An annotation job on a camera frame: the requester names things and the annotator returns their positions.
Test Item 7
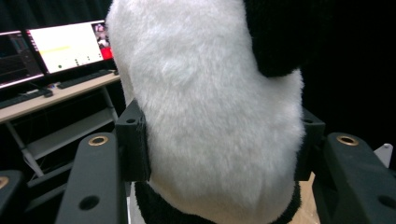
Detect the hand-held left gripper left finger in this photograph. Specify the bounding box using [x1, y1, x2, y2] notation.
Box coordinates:
[114, 98, 152, 183]

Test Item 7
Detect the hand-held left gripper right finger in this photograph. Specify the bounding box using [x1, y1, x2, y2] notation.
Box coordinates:
[293, 106, 327, 182]

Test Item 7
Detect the panda plush toy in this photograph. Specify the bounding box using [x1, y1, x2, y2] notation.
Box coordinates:
[105, 0, 331, 224]

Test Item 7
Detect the grey metal stand part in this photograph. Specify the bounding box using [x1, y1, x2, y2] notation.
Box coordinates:
[373, 142, 394, 169]

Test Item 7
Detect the black keyboard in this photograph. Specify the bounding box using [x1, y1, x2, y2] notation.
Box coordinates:
[57, 68, 113, 91]
[0, 88, 53, 110]

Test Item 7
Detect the monitor with white screen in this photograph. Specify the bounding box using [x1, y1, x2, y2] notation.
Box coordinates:
[25, 20, 115, 76]

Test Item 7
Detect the monitor with dark screen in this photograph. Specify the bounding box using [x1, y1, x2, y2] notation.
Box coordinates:
[0, 29, 45, 91]

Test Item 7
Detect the wooden desk with metal frame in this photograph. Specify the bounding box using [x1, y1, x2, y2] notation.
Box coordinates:
[0, 71, 123, 200]

